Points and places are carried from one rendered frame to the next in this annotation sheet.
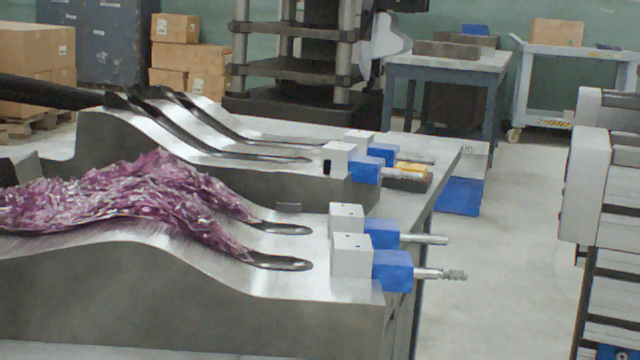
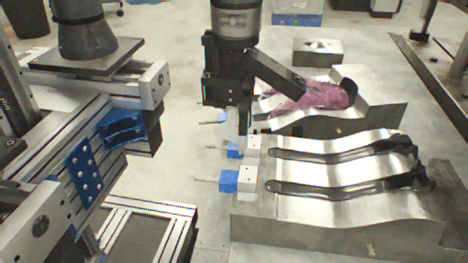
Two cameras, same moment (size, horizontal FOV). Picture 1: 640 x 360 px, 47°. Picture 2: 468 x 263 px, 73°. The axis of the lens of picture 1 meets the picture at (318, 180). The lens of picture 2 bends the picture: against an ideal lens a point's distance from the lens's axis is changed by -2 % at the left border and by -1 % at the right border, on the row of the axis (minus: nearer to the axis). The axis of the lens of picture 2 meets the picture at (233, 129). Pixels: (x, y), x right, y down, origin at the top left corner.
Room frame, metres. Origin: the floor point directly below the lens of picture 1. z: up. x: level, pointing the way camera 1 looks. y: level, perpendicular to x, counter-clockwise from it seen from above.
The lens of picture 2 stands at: (1.52, -0.14, 1.37)
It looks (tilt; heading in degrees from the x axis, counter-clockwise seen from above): 37 degrees down; 173
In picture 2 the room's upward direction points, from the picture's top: straight up
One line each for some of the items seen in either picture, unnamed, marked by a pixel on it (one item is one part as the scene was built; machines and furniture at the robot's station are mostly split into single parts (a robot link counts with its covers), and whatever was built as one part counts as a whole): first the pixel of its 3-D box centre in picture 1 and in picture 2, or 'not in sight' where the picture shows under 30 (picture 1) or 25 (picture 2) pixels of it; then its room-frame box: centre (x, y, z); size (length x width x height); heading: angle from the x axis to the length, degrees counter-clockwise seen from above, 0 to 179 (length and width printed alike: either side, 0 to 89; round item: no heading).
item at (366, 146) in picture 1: (389, 155); (225, 181); (1.05, -0.10, 0.89); 0.13 x 0.05 x 0.05; 75
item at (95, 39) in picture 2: not in sight; (85, 31); (0.65, -0.43, 1.09); 0.15 x 0.15 x 0.10
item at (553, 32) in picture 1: (554, 36); not in sight; (6.66, -1.96, 0.94); 0.41 x 0.33 x 0.29; 82
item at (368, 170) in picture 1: (373, 170); (232, 148); (0.95, -0.07, 0.89); 0.13 x 0.05 x 0.05; 75
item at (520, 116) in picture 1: (566, 92); not in sight; (6.61, -2.12, 0.47); 1.10 x 0.52 x 0.94; 82
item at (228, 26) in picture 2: not in sight; (236, 19); (1.06, -0.08, 1.23); 0.08 x 0.08 x 0.05
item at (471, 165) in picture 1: (433, 154); not in sight; (4.20, -0.65, 0.28); 0.61 x 0.41 x 0.15; 75
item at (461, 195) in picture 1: (430, 183); not in sight; (4.20, -0.65, 0.11); 0.61 x 0.41 x 0.22; 75
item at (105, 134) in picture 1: (201, 152); (352, 184); (1.08, 0.18, 0.87); 0.50 x 0.26 x 0.14; 75
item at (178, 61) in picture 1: (193, 57); not in sight; (7.74, 1.40, 0.42); 0.86 x 0.33 x 0.83; 75
